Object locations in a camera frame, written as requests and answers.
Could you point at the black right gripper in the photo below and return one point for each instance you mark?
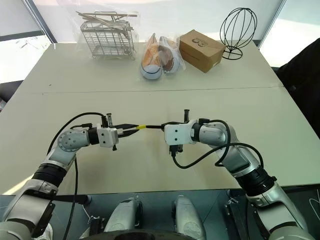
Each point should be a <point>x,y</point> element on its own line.
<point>175,150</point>

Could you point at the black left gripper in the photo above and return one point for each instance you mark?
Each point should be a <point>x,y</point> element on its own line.
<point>120,133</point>

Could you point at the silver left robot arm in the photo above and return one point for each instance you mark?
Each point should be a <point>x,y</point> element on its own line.
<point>67,142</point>

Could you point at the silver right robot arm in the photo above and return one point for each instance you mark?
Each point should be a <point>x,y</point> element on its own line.
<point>215,135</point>

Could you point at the white sneaker brown lining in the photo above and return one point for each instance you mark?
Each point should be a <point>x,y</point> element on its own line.
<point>172,64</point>

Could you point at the orange canvas sneaker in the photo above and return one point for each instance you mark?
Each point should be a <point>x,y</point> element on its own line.
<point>150,58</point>

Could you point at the brown cardboard box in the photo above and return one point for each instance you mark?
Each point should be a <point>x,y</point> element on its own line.
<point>200,55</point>

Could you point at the silver rounded robot leg shell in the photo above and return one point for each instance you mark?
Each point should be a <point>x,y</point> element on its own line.
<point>125,215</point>
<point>186,215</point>

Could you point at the dark round robot waist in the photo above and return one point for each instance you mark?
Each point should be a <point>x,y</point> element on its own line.
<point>140,236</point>

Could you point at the wooden chopstick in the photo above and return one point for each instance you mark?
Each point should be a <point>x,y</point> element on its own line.
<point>125,15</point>
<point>86,16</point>

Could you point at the white board with marks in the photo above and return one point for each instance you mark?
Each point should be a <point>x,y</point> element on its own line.
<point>25,60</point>

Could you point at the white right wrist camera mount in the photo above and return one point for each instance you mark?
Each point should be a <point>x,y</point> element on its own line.
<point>176,133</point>

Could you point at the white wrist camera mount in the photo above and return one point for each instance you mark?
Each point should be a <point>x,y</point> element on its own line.
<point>176,133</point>
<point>107,137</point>

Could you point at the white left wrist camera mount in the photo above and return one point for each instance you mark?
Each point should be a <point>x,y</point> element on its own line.
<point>107,137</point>

